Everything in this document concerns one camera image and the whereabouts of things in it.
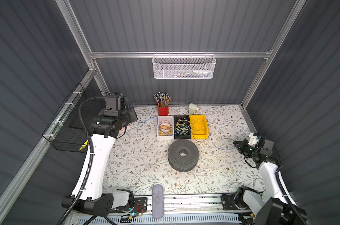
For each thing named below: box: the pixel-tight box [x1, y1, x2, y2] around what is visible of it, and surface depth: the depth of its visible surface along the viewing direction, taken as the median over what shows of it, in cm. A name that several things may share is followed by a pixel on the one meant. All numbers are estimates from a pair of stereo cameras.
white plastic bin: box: [156, 115, 175, 141], surface depth 104 cm
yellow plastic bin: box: [189, 114, 209, 140], surface depth 105 cm
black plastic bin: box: [173, 114, 192, 140], surface depth 101 cm
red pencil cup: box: [157, 105, 170, 116], surface depth 113 cm
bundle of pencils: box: [153, 91, 172, 108], surface depth 110 cm
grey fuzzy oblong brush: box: [151, 184, 165, 220], surface depth 74 cm
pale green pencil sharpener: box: [188, 102, 201, 115], surface depth 114 cm
